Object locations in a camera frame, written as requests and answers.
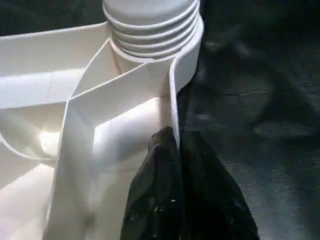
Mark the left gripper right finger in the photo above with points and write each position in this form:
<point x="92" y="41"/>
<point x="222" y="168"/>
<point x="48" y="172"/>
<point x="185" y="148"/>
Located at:
<point x="215" y="205"/>

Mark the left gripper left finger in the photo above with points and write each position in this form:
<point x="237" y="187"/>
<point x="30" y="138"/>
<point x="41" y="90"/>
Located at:
<point x="152" y="200"/>

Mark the white plastic table leg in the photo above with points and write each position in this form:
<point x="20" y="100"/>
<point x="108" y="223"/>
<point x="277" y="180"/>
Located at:
<point x="150" y="25"/>

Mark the black mat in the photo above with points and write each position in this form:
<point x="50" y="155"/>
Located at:
<point x="260" y="100"/>

